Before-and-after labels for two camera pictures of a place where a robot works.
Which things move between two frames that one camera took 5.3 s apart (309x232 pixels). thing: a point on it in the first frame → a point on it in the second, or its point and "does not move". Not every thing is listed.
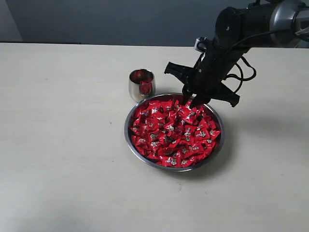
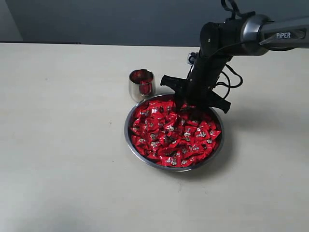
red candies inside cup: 141,76 does not move
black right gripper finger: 187,94 → 179,101
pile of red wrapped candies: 167,132 does not move
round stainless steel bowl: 177,168 does not move
